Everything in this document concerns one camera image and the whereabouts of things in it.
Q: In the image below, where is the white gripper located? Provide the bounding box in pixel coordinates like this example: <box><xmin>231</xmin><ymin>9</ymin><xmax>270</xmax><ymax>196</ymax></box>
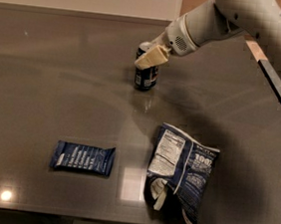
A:
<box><xmin>135</xmin><ymin>15</ymin><xmax>197</xmax><ymax>70</ymax></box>

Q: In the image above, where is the blue pepsi can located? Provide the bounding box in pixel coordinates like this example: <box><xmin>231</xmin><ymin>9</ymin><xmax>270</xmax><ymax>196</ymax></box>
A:
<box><xmin>135</xmin><ymin>42</ymin><xmax>158</xmax><ymax>91</ymax></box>

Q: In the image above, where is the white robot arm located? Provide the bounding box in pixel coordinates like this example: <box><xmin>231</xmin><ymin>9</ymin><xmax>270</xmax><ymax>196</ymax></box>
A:
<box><xmin>135</xmin><ymin>0</ymin><xmax>281</xmax><ymax>103</ymax></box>

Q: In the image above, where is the blue crumpled chip bag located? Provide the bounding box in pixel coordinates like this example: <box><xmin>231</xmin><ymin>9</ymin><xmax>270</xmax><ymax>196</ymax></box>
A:
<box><xmin>146</xmin><ymin>123</ymin><xmax>219</xmax><ymax>224</ymax></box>

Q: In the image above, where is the blue snack bar wrapper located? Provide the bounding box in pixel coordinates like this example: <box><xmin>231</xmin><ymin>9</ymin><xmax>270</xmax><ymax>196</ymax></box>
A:
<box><xmin>50</xmin><ymin>140</ymin><xmax>116</xmax><ymax>176</ymax></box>

